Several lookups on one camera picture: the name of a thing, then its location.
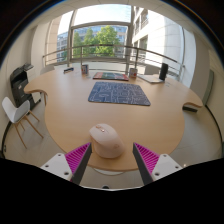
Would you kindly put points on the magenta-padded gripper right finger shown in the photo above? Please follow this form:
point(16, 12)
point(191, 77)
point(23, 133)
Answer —
point(147, 158)

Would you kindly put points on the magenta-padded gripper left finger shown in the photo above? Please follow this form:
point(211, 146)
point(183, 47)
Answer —
point(77, 158)

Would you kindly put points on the beige computer mouse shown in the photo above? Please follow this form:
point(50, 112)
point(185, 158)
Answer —
point(106, 141)

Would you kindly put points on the dark blue patterned mouse pad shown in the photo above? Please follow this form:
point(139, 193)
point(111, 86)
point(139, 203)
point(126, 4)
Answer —
point(118, 94)

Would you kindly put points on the white chair with wooden legs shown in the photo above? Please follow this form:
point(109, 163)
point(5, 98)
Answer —
point(15, 111)

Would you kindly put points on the open illustrated booklet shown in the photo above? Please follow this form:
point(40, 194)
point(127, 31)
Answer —
point(150, 78)

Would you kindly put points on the printed mug with red band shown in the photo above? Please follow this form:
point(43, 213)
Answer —
point(133, 73)

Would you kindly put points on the red and blue magazine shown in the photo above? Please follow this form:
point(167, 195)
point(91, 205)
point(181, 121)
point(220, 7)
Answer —
point(110, 76)

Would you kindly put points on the black cylindrical speaker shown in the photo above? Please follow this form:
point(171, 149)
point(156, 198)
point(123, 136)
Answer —
point(163, 71)

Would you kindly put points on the black office printer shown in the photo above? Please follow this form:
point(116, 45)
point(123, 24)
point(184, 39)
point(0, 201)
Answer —
point(20, 85)

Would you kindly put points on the metal balcony railing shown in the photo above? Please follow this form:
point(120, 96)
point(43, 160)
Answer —
point(100, 46)

